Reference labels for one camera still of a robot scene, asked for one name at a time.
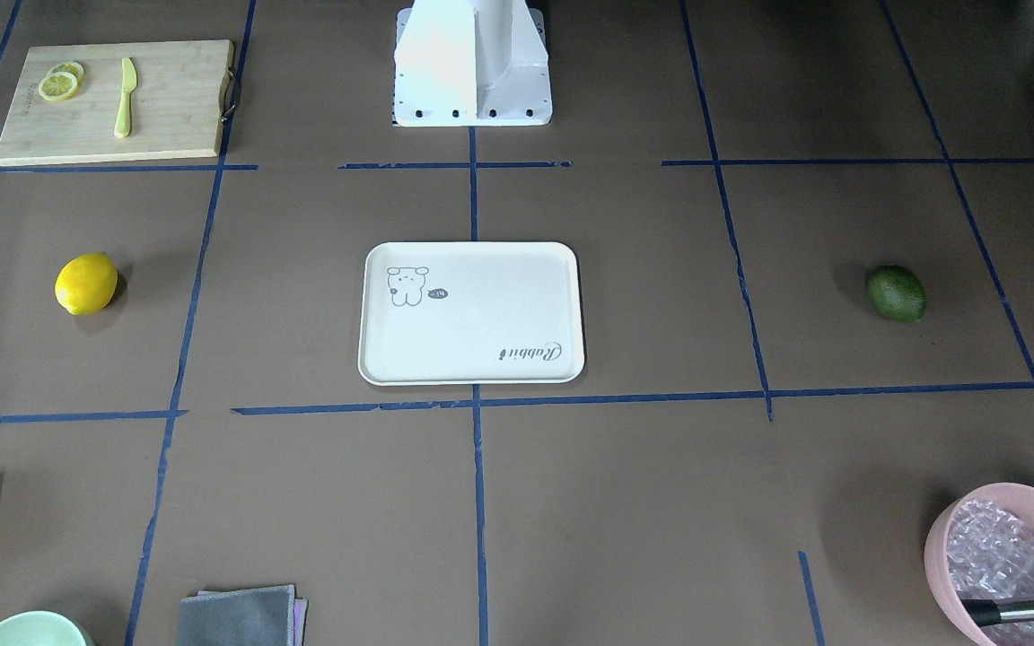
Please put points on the black and silver tongs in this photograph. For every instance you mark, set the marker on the black and silver tongs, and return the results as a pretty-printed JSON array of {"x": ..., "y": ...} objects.
[{"x": 986, "y": 612}]

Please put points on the yellow lemon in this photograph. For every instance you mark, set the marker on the yellow lemon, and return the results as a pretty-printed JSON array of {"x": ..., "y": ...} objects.
[{"x": 86, "y": 284}]

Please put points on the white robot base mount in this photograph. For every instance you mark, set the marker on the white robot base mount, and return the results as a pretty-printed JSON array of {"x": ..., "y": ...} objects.
[{"x": 471, "y": 64}]

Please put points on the grey folded cloth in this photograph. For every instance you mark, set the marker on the grey folded cloth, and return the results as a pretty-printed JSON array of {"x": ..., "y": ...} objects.
[{"x": 272, "y": 615}]

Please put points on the lemon slice back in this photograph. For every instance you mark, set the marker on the lemon slice back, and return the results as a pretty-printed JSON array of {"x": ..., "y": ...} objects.
[{"x": 71, "y": 67}]

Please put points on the yellow plastic knife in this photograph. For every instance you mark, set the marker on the yellow plastic knife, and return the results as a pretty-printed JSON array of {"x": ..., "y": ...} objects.
[{"x": 128, "y": 83}]

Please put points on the bamboo cutting board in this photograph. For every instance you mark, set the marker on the bamboo cutting board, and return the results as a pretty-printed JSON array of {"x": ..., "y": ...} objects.
[{"x": 177, "y": 108}]

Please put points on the mint green bowl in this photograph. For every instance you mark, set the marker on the mint green bowl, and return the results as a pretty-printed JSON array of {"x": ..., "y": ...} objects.
[{"x": 42, "y": 628}]

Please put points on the clear bubble wrap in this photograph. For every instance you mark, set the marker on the clear bubble wrap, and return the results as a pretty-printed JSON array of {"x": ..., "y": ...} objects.
[{"x": 1002, "y": 556}]

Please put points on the green lime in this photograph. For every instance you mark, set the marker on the green lime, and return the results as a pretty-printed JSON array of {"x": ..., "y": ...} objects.
[{"x": 896, "y": 294}]

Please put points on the lemon slice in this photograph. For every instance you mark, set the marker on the lemon slice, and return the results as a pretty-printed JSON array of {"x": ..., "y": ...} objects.
[
  {"x": 71, "y": 67},
  {"x": 58, "y": 86}
]

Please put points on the cream rabbit print tray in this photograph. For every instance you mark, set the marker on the cream rabbit print tray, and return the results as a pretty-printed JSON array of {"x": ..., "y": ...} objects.
[{"x": 471, "y": 312}]

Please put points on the lemon slice front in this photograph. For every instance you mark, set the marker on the lemon slice front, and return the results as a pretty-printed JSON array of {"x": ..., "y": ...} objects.
[{"x": 58, "y": 86}]

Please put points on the pink bowl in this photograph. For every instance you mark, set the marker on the pink bowl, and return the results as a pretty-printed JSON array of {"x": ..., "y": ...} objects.
[{"x": 943, "y": 574}]

